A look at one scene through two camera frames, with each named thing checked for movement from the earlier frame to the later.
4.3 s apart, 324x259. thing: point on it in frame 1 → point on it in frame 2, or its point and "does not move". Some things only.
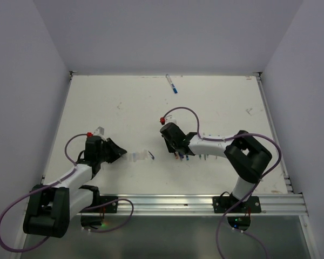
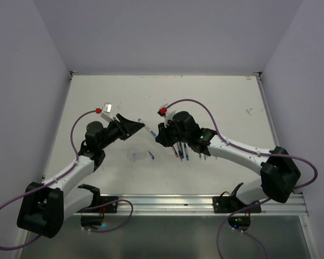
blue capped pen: [171, 83] → [151, 132]
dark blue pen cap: [153, 157] does not move
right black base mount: [223, 204] does not move
